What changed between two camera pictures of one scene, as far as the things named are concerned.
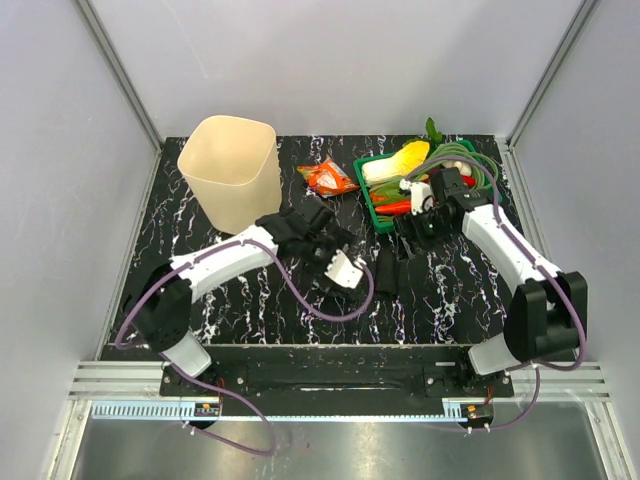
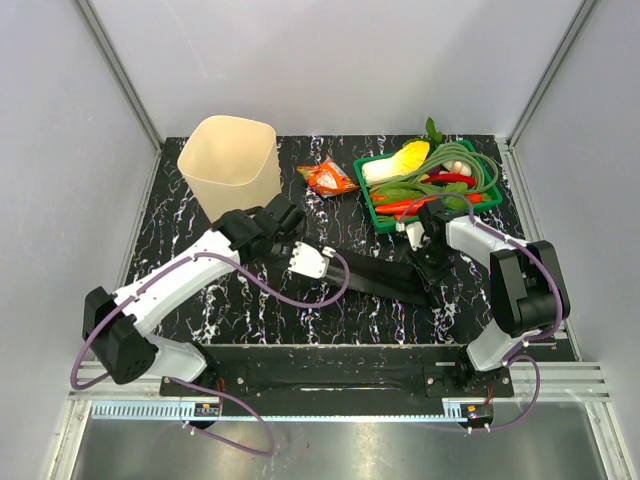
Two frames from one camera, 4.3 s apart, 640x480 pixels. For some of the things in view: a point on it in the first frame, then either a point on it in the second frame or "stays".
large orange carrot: (395, 208) stays
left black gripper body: (321, 248) → (279, 255)
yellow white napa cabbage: (394, 167) stays
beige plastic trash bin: (230, 168) stays
